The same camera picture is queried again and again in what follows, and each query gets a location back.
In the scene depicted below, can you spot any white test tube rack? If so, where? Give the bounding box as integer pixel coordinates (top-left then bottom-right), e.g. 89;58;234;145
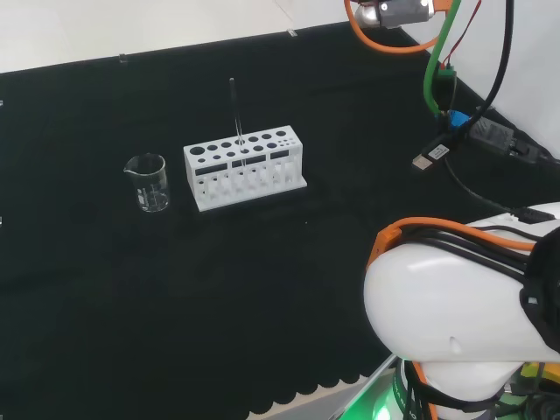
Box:
182;124;309;213

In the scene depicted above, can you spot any black adapter box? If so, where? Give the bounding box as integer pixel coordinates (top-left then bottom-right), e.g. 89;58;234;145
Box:
468;115;543;165

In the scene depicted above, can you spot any black cable with USB plug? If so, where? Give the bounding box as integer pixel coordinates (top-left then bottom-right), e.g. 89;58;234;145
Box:
410;133;557;225

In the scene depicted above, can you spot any clear glass rod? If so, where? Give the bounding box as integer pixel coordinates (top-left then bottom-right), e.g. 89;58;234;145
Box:
228;77;248;170

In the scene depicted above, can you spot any blue connector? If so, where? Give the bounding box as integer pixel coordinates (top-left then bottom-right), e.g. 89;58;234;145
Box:
447;109;472;129

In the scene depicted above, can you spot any orange cable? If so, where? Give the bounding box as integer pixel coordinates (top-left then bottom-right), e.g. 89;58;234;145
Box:
343;0;540;420

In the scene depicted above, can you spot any thin red wire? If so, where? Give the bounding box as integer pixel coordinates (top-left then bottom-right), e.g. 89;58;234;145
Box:
441;0;483;67

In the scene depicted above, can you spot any clear glass beaker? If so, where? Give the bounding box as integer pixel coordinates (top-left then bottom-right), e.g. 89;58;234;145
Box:
122;152;171;214

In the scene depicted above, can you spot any thick black cable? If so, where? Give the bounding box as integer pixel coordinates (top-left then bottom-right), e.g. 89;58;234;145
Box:
474;0;516;117

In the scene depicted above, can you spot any black bench cloth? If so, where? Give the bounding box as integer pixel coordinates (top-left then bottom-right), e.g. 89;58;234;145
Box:
0;21;560;420

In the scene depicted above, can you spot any grey metal base plate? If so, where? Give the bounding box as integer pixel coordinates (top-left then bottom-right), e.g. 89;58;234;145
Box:
248;353;398;420

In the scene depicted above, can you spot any green cable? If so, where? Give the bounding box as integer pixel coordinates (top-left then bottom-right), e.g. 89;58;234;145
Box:
423;0;463;117

